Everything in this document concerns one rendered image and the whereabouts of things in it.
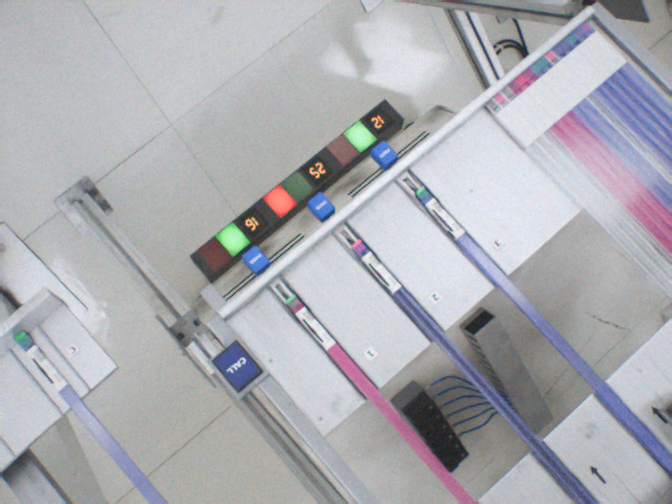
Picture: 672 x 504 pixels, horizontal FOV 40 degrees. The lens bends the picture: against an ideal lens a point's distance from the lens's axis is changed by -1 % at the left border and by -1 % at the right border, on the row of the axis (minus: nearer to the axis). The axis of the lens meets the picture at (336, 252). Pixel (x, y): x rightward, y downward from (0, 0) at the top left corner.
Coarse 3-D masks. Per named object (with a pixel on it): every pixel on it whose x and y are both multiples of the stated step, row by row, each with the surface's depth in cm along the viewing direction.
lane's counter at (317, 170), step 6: (318, 156) 123; (312, 162) 123; (318, 162) 123; (324, 162) 123; (306, 168) 123; (312, 168) 123; (318, 168) 123; (324, 168) 123; (306, 174) 122; (312, 174) 122; (318, 174) 122; (324, 174) 122; (330, 174) 122; (312, 180) 122; (318, 180) 122
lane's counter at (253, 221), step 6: (252, 210) 121; (246, 216) 121; (252, 216) 121; (258, 216) 121; (240, 222) 120; (246, 222) 120; (252, 222) 120; (258, 222) 120; (264, 222) 120; (246, 228) 120; (252, 228) 120; (258, 228) 120; (264, 228) 120; (252, 234) 120
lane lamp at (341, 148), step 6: (342, 138) 124; (330, 144) 123; (336, 144) 123; (342, 144) 123; (348, 144) 123; (330, 150) 123; (336, 150) 123; (342, 150) 123; (348, 150) 123; (354, 150) 123; (336, 156) 123; (342, 156) 123; (348, 156) 123; (354, 156) 123; (342, 162) 123; (348, 162) 123
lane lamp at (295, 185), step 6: (294, 174) 122; (300, 174) 122; (288, 180) 122; (294, 180) 122; (300, 180) 122; (282, 186) 122; (288, 186) 122; (294, 186) 122; (300, 186) 122; (306, 186) 122; (288, 192) 122; (294, 192) 122; (300, 192) 122; (306, 192) 122; (294, 198) 121; (300, 198) 121
